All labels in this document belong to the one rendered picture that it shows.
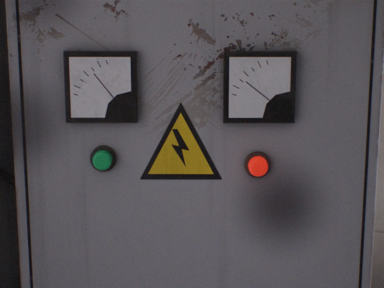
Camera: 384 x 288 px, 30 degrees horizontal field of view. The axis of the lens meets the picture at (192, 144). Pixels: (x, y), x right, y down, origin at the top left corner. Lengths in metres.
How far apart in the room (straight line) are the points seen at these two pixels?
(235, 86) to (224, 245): 0.19
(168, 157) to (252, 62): 0.14
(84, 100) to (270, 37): 0.22
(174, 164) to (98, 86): 0.12
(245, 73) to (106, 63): 0.15
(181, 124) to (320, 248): 0.22
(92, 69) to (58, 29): 0.06
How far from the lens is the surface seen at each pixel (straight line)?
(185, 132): 0.80
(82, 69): 0.79
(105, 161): 0.80
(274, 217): 0.84
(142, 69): 0.80
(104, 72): 0.79
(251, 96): 0.79
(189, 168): 0.81
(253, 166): 0.80
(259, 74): 0.79
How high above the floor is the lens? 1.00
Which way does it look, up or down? 12 degrees down
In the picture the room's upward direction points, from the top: straight up
